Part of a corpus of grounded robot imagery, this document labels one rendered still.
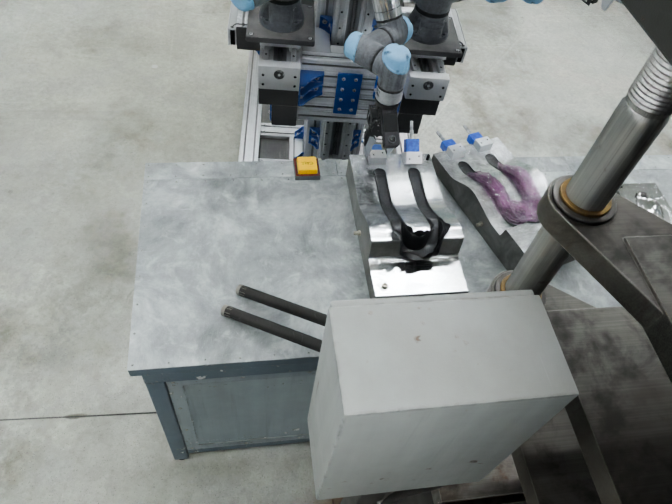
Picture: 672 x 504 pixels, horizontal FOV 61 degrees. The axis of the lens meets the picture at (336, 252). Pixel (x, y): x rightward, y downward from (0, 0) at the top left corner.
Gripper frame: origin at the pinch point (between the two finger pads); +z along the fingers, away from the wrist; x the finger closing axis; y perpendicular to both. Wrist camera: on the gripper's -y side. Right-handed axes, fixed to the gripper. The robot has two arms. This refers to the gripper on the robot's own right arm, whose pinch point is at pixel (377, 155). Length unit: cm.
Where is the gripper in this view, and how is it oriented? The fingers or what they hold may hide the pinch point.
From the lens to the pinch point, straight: 177.3
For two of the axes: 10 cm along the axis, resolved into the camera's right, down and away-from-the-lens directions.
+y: -1.3, -8.0, 5.8
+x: -9.9, 0.4, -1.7
